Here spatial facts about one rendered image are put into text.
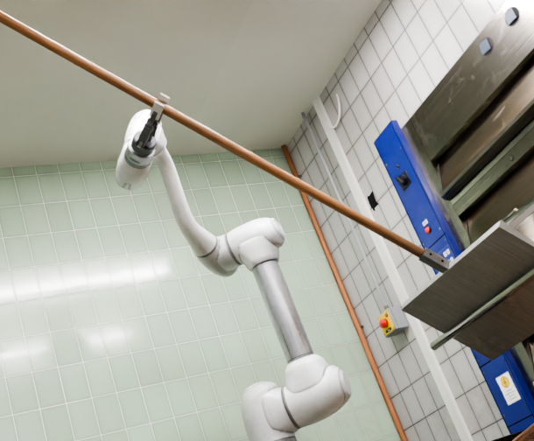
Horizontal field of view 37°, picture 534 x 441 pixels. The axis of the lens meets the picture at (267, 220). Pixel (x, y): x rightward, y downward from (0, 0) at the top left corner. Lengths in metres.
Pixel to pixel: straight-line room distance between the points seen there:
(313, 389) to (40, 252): 1.36
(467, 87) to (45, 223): 1.83
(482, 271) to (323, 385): 0.68
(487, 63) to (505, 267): 0.87
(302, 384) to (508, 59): 1.33
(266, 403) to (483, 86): 1.37
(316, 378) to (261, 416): 0.23
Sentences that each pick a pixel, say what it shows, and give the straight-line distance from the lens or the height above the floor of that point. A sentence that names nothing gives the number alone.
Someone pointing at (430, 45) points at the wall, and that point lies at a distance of 3.21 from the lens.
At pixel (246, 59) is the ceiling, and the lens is 3.43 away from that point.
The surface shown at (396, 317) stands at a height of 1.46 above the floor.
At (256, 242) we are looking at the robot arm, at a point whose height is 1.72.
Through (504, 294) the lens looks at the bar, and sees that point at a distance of 2.47.
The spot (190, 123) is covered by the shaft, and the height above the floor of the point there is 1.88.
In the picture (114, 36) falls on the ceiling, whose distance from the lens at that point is 3.09.
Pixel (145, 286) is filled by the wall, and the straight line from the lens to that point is 3.46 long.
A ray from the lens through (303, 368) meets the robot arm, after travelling 2.74.
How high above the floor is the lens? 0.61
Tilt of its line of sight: 24 degrees up
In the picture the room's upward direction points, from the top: 21 degrees counter-clockwise
